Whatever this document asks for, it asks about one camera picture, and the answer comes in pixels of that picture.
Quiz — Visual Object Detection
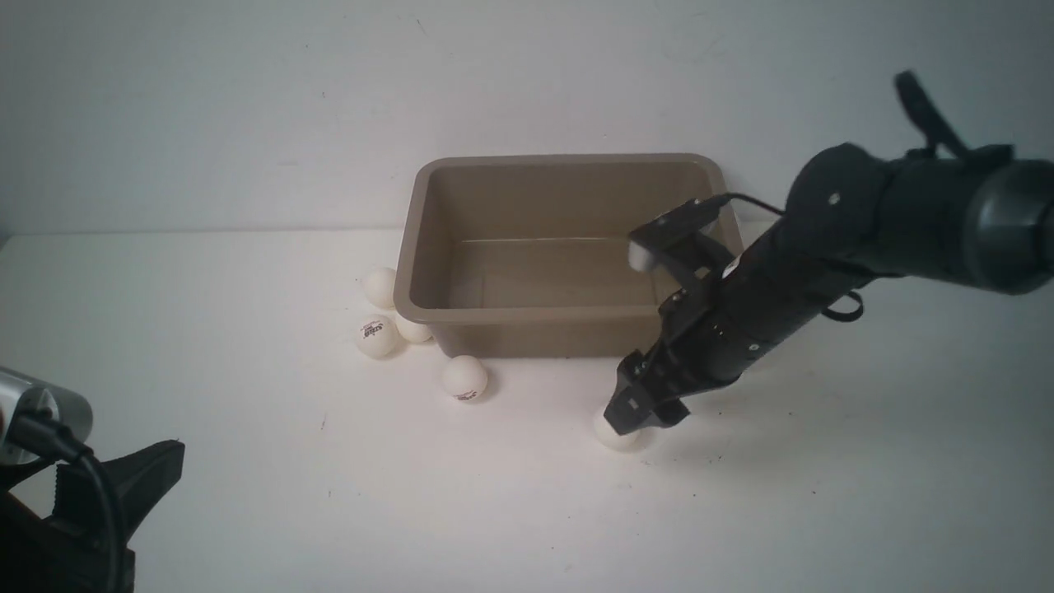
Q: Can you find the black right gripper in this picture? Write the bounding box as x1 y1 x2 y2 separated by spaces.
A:
604 248 832 436

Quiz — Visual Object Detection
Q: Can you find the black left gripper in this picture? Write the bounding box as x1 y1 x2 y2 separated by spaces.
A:
33 440 187 549

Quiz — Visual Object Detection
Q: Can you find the white logo ball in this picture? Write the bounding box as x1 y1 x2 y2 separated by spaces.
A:
441 354 489 401

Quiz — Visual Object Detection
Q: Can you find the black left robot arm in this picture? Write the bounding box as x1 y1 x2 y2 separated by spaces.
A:
1 440 186 592

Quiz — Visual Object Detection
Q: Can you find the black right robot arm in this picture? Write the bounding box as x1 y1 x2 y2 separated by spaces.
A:
603 71 1053 436

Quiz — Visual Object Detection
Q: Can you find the beige plastic bin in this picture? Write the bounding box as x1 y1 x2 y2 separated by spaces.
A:
393 153 726 359

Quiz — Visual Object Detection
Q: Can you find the white logo ball left corner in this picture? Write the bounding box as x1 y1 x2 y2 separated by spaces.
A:
354 315 401 360

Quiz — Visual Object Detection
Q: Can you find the left camera cable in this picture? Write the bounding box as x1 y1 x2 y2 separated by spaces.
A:
8 412 133 593

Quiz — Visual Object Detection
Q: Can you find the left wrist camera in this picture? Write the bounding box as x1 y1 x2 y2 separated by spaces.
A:
1 367 94 468

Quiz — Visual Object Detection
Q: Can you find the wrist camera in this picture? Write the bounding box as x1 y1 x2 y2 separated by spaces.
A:
627 195 735 292
1 367 94 468

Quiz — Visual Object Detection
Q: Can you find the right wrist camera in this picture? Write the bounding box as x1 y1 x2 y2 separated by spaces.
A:
627 195 735 292

